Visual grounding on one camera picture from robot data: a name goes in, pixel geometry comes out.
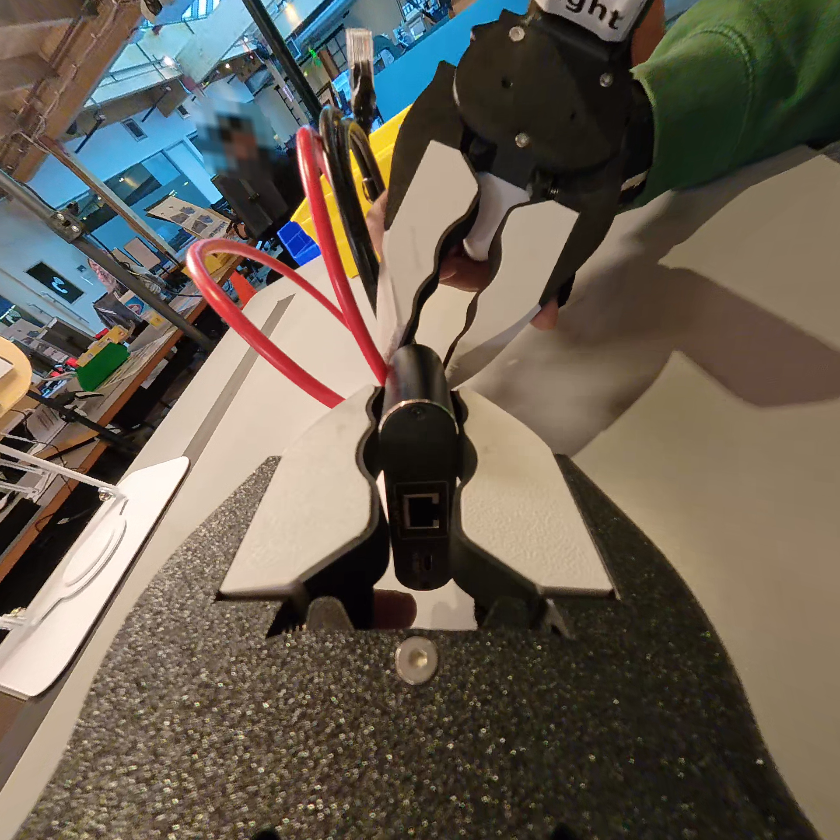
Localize black ethernet adapter hub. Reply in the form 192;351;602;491
373;344;466;592

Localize wooden work table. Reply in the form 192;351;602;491
0;283;217;578

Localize yellow plastic bin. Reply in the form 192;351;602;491
289;108;410;283

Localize person's right hand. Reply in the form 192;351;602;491
437;247;568;332

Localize red ethernet cable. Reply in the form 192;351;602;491
184;125;395;410

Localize black ethernet cable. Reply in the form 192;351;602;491
319;27;389;316

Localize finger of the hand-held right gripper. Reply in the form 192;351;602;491
378;138;483;382
444;204;585;388

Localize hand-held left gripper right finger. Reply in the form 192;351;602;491
453;389;615;602

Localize instruction sheet on stand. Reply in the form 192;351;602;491
0;335;193;703

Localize green box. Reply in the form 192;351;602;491
75;344;132;392

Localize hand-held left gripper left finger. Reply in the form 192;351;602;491
220;392;391;602

